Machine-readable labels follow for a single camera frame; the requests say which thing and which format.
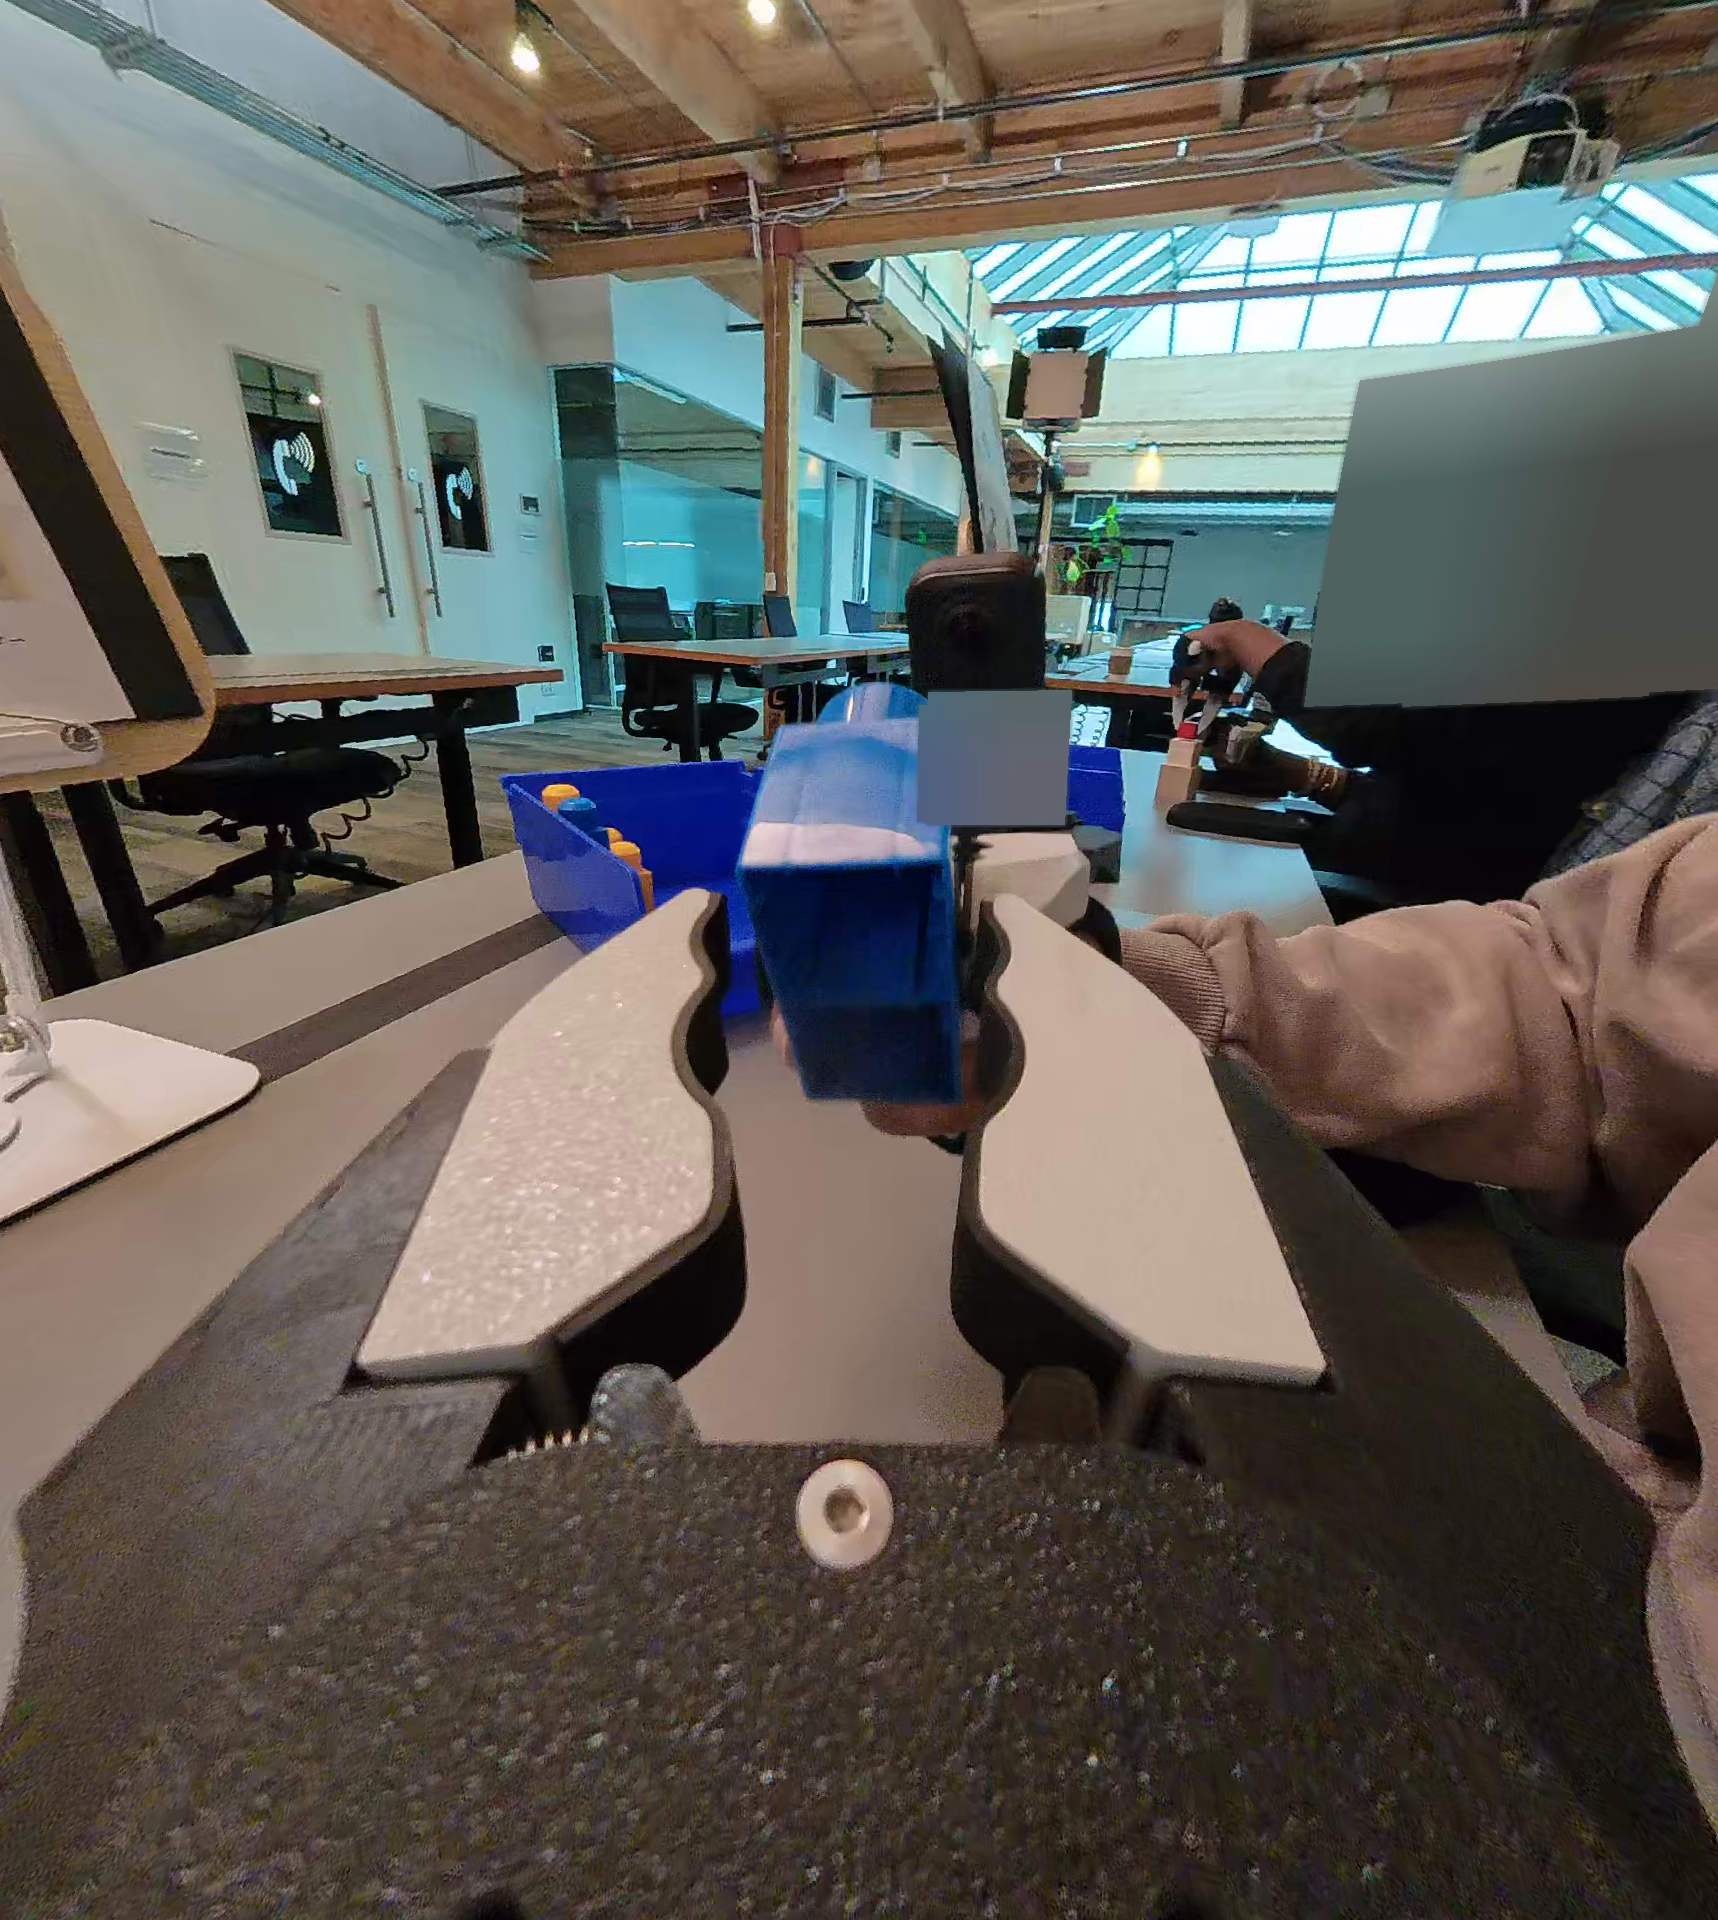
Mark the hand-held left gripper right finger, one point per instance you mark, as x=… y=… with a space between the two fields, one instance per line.
x=1144 y=1199

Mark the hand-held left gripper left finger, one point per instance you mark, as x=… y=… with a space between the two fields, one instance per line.
x=558 y=1186

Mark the blue plastic bin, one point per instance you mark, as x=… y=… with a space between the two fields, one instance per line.
x=1096 y=788
x=573 y=900

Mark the blue two-stud toy block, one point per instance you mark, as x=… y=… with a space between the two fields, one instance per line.
x=859 y=960

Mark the person's right forearm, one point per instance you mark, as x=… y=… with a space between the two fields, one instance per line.
x=1474 y=1006

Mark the small wooden blocks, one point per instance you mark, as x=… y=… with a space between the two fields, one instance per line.
x=1179 y=773

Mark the person's right hand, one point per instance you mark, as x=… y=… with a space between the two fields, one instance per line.
x=918 y=1126

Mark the light panel on stand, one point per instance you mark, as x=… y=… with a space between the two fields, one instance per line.
x=1056 y=383

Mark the black office chair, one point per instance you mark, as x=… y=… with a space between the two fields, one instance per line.
x=258 y=773
x=663 y=675

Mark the phone icon door panel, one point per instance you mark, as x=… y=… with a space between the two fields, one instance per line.
x=292 y=452
x=455 y=481

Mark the plaid cloth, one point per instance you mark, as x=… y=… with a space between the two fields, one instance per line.
x=1699 y=766

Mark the white ceiling device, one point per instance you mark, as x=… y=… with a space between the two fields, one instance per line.
x=1534 y=150

